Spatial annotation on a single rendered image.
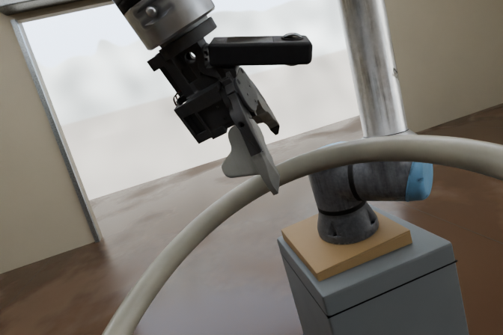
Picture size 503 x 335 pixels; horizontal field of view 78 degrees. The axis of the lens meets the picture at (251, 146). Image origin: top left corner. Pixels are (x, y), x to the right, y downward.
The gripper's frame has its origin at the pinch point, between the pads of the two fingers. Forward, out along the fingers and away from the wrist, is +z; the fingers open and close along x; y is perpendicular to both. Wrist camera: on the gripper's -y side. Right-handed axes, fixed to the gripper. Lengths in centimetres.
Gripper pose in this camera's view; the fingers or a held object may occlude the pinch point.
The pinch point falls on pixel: (282, 158)
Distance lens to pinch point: 43.1
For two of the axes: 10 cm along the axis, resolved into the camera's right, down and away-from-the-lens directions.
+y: -8.6, 4.0, 3.1
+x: -0.7, 5.1, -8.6
